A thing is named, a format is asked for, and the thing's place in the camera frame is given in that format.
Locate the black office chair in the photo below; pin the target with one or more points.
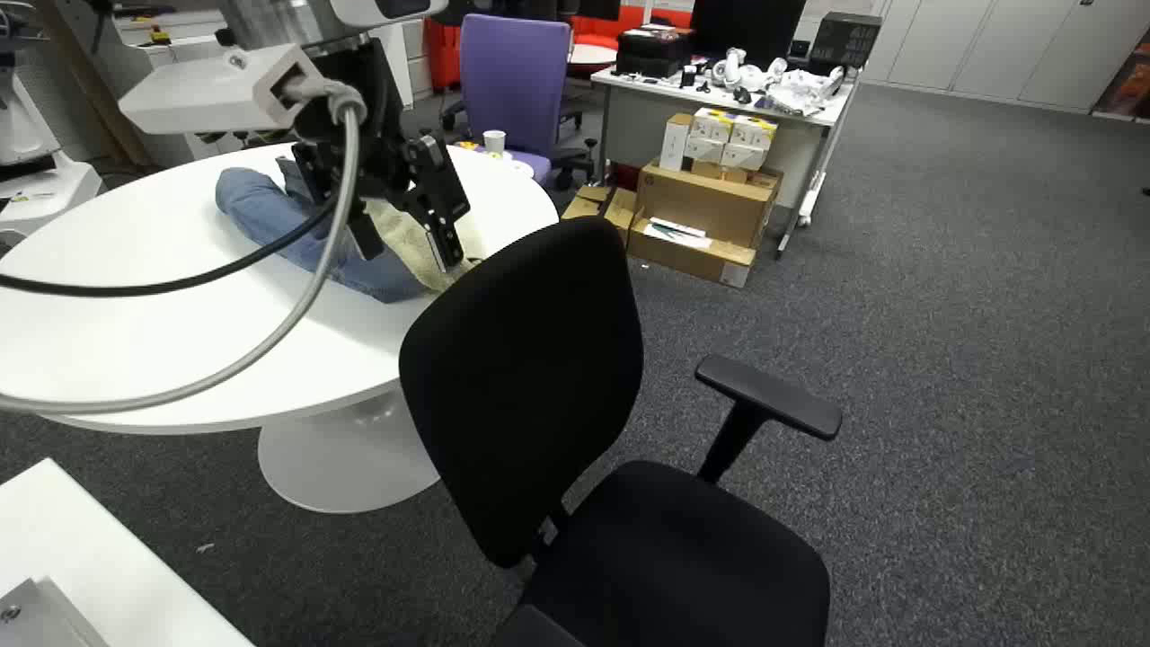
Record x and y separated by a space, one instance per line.
520 377

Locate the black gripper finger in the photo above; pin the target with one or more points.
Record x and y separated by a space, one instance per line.
447 243
365 236

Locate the black monitor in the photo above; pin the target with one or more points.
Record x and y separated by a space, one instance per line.
759 25

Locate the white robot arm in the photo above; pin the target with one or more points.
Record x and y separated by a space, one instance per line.
335 96

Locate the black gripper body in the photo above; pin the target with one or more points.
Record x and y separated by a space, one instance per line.
399 168

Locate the white robot base platform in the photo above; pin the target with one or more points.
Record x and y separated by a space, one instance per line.
53 526

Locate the black printer box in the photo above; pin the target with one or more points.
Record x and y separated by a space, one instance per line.
651 51

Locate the purple office chair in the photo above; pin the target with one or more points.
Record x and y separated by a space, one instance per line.
512 79

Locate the white paper cup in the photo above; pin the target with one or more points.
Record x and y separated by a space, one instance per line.
493 141

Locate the denim coat with sherpa lining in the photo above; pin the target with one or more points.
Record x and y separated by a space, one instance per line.
399 269

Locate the large cardboard box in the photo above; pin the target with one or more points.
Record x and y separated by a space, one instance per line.
701 223

